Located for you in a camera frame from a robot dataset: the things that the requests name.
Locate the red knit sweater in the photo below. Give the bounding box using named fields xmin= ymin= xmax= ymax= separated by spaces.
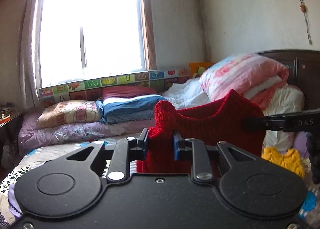
xmin=137 ymin=90 xmax=266 ymax=174

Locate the cartoon mouse bed blanket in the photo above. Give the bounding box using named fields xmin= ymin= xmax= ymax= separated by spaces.
xmin=1 ymin=142 xmax=319 ymax=228

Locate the yellow knit garment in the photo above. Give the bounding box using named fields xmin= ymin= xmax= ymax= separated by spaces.
xmin=261 ymin=147 xmax=305 ymax=178

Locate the blue white folded blanket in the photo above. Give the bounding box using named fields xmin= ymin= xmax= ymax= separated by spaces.
xmin=96 ymin=94 xmax=167 ymax=124

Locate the dark wooden headboard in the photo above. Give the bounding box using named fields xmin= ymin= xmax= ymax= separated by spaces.
xmin=258 ymin=49 xmax=320 ymax=110

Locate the pink floral folded quilt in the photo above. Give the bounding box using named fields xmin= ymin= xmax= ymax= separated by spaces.
xmin=199 ymin=53 xmax=289 ymax=110

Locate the maroon folded pillow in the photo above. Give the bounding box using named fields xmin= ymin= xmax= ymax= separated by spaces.
xmin=102 ymin=86 xmax=157 ymax=100

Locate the beige cartoon folded blanket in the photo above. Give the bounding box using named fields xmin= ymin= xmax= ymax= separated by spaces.
xmin=36 ymin=100 xmax=101 ymax=129

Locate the white duvet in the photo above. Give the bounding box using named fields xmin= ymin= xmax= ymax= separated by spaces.
xmin=162 ymin=78 xmax=210 ymax=110

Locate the colourful alphabet foam mat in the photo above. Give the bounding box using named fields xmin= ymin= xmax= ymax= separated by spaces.
xmin=39 ymin=68 xmax=191 ymax=107

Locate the lavender quilt in plastic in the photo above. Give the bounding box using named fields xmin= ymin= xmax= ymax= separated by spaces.
xmin=17 ymin=112 xmax=155 ymax=156

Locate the orange cartoon cushion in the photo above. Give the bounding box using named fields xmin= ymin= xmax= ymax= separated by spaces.
xmin=189 ymin=62 xmax=214 ymax=78

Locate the dark side table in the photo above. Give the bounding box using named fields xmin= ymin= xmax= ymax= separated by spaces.
xmin=1 ymin=103 xmax=24 ymax=128

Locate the bright window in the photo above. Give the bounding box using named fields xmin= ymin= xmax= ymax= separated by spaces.
xmin=40 ymin=0 xmax=146 ymax=87

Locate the pale pink curtain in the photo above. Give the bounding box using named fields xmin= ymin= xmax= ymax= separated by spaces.
xmin=19 ymin=0 xmax=43 ymax=109

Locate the hanging wall ornament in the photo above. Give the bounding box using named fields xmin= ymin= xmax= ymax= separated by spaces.
xmin=300 ymin=0 xmax=312 ymax=45

